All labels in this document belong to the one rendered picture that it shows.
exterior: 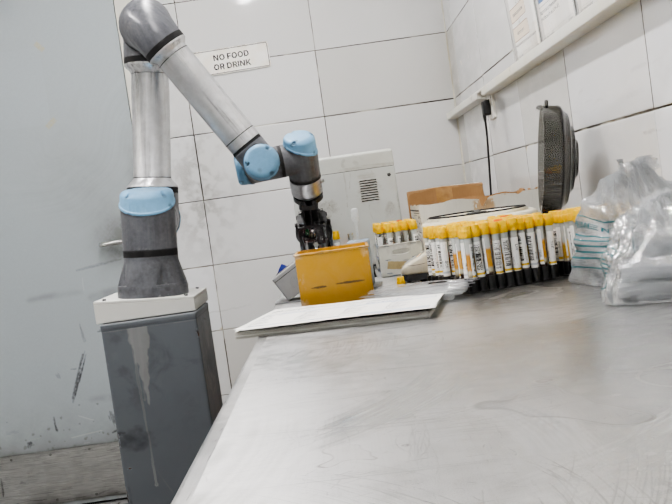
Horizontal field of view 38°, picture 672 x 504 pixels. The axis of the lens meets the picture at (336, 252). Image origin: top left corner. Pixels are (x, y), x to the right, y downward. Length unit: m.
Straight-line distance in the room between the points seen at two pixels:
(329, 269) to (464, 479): 1.10
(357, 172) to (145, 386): 0.84
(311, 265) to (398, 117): 2.21
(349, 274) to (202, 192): 2.22
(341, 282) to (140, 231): 0.54
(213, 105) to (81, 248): 1.89
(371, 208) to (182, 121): 1.52
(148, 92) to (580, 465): 1.73
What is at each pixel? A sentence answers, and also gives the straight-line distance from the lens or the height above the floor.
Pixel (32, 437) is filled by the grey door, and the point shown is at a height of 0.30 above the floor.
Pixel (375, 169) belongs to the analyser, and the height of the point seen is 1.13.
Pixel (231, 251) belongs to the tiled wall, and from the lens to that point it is 3.85.
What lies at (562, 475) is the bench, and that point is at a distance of 0.62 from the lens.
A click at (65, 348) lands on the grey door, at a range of 3.95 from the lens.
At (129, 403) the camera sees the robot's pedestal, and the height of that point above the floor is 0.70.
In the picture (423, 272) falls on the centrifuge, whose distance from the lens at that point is 1.93.
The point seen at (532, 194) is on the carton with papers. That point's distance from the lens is 2.27.
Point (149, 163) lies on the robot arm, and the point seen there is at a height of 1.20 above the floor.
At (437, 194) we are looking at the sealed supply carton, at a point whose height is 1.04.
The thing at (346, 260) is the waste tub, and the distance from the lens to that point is 1.69.
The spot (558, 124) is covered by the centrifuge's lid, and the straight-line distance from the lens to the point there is 1.92.
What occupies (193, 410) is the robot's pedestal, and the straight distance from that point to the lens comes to 2.04.
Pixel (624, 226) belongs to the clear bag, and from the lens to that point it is 1.32.
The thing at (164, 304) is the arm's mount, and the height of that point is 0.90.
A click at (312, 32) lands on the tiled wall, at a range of 3.89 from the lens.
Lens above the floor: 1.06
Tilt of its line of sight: 3 degrees down
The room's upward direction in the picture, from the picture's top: 8 degrees counter-clockwise
